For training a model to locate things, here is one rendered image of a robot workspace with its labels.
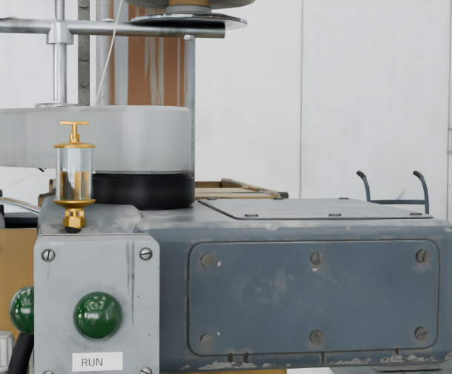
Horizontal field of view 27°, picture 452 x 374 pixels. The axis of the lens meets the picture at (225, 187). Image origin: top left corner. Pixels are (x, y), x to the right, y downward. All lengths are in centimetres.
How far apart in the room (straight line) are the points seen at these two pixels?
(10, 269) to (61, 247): 43
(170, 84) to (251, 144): 479
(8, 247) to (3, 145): 18
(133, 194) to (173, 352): 15
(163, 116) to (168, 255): 15
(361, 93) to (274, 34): 69
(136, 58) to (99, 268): 57
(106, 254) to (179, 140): 20
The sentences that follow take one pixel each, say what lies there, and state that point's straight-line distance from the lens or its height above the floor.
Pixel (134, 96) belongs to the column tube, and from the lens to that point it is 111.
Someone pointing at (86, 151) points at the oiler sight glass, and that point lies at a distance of 63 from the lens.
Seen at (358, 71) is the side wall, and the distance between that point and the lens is 609.
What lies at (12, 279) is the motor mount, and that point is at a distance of 100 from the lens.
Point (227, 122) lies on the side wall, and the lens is 587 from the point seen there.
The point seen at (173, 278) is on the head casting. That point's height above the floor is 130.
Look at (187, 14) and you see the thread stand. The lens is 91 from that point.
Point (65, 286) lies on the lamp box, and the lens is 57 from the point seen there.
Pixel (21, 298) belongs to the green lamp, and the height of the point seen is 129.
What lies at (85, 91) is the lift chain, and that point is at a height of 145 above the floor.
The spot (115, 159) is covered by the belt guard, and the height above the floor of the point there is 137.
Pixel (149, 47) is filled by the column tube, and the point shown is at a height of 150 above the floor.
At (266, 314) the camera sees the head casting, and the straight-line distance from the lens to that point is 64.
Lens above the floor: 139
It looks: 3 degrees down
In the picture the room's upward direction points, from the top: straight up
